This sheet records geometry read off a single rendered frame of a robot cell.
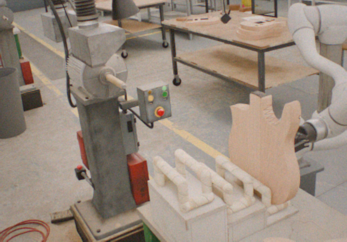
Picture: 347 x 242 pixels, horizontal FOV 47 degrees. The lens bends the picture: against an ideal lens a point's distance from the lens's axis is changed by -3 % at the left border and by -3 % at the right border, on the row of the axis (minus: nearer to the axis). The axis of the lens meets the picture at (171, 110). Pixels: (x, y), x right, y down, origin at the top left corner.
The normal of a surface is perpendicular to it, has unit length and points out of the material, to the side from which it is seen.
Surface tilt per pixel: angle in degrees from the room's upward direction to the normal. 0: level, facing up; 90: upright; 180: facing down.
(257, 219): 90
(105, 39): 90
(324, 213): 0
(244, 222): 90
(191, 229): 90
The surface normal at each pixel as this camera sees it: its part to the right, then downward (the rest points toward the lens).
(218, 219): 0.47, 0.30
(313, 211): -0.09, -0.92
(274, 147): -0.88, 0.26
